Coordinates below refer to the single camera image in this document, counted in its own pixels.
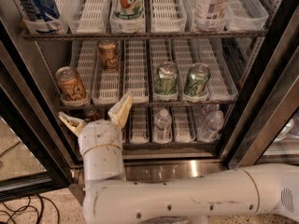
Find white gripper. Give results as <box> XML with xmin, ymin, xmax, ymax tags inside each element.
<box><xmin>58</xmin><ymin>92</ymin><xmax>133</xmax><ymax>156</ymax></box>

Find orange can shelf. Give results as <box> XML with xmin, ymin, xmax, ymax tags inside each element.
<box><xmin>98</xmin><ymin>40</ymin><xmax>120</xmax><ymax>72</ymax></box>

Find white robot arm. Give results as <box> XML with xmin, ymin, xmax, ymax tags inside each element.
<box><xmin>59</xmin><ymin>93</ymin><xmax>299</xmax><ymax>224</ymax></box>

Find red can rear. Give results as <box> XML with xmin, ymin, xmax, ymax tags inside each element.
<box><xmin>83</xmin><ymin>108</ymin><xmax>101</xmax><ymax>121</ymax></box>

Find orange can front left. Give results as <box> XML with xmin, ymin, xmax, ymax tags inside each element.
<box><xmin>55</xmin><ymin>66</ymin><xmax>87</xmax><ymax>102</ymax></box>

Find glass fridge door left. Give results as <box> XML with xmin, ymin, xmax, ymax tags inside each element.
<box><xmin>0</xmin><ymin>44</ymin><xmax>71</xmax><ymax>202</ymax></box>

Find green can left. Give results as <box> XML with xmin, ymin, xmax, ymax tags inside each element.
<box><xmin>155</xmin><ymin>62</ymin><xmax>178</xmax><ymax>95</ymax></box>

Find green can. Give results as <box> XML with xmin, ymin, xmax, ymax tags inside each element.
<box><xmin>184</xmin><ymin>63</ymin><xmax>210</xmax><ymax>97</ymax></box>
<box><xmin>155</xmin><ymin>62</ymin><xmax>178</xmax><ymax>95</ymax></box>

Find green can right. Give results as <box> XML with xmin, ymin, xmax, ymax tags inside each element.
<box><xmin>184</xmin><ymin>63</ymin><xmax>210</xmax><ymax>97</ymax></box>

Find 7up bottle top shelf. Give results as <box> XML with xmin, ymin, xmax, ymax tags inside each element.
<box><xmin>112</xmin><ymin>0</ymin><xmax>143</xmax><ymax>21</ymax></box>

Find stainless steel fridge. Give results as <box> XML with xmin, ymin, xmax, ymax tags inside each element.
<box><xmin>0</xmin><ymin>0</ymin><xmax>298</xmax><ymax>199</ymax></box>

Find blue bottle top shelf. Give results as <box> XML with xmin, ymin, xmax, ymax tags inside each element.
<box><xmin>20</xmin><ymin>0</ymin><xmax>60</xmax><ymax>21</ymax></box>

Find white labelled bottle top shelf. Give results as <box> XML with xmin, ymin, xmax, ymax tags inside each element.
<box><xmin>194</xmin><ymin>0</ymin><xmax>228</xmax><ymax>20</ymax></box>

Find clear water bottle centre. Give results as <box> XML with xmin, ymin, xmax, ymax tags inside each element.
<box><xmin>153</xmin><ymin>108</ymin><xmax>172</xmax><ymax>144</ymax></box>

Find clear water bottle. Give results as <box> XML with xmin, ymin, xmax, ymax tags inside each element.
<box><xmin>198</xmin><ymin>110</ymin><xmax>224</xmax><ymax>142</ymax></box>
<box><xmin>153</xmin><ymin>108</ymin><xmax>172</xmax><ymax>144</ymax></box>
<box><xmin>201</xmin><ymin>104</ymin><xmax>219</xmax><ymax>116</ymax></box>

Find clear water bottle rear right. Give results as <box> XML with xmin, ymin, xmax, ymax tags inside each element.
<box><xmin>201</xmin><ymin>104</ymin><xmax>219</xmax><ymax>116</ymax></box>

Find clear plastic bin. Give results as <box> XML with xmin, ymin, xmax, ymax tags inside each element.
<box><xmin>140</xmin><ymin>216</ymin><xmax>208</xmax><ymax>224</ymax></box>

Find top wire shelf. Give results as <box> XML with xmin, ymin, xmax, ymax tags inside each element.
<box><xmin>21</xmin><ymin>31</ymin><xmax>267</xmax><ymax>41</ymax></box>

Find wire shelf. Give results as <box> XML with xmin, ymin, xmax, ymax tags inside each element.
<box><xmin>58</xmin><ymin>101</ymin><xmax>235</xmax><ymax>110</ymax></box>
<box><xmin>21</xmin><ymin>31</ymin><xmax>267</xmax><ymax>41</ymax></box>

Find black cables on floor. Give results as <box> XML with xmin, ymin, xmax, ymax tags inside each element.
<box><xmin>0</xmin><ymin>193</ymin><xmax>61</xmax><ymax>224</ymax></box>

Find middle wire shelf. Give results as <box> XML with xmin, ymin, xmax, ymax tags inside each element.
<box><xmin>58</xmin><ymin>101</ymin><xmax>235</xmax><ymax>110</ymax></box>

